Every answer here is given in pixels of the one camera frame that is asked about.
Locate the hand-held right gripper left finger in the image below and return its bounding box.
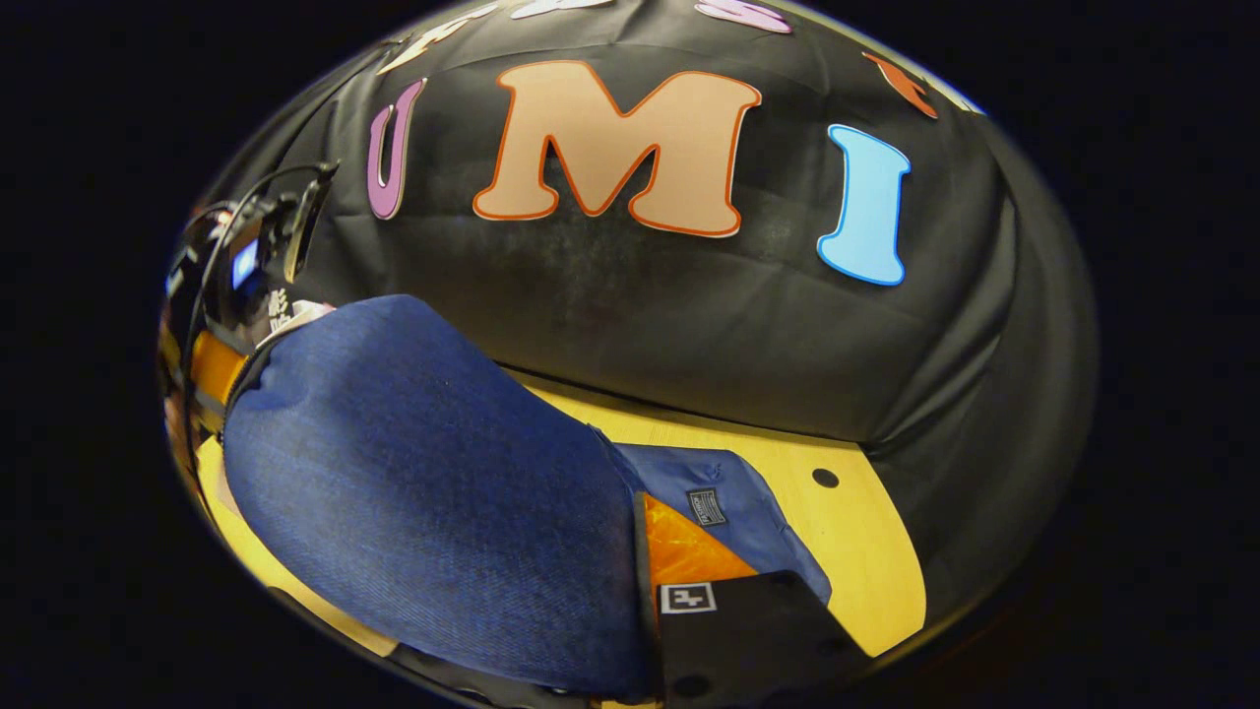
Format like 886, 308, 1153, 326
394, 642, 631, 709

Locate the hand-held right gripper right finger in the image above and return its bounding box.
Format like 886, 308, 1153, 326
635, 492, 872, 708

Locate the blue schoolbag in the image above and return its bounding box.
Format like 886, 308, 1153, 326
221, 293, 833, 695

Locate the black backdrop cloth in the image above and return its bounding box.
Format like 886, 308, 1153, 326
197, 0, 1099, 631

